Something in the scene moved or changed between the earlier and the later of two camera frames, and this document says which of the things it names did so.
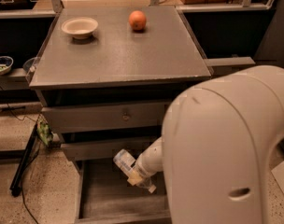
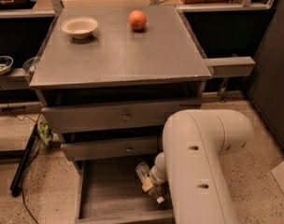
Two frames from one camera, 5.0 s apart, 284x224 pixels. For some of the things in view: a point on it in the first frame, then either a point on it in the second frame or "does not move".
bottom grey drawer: (102, 195) does not move
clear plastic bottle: (123, 159) → (143, 171)
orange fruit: (137, 20) does not move
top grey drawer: (70, 119) does not move
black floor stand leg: (16, 183) does not move
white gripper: (144, 166) → (155, 175)
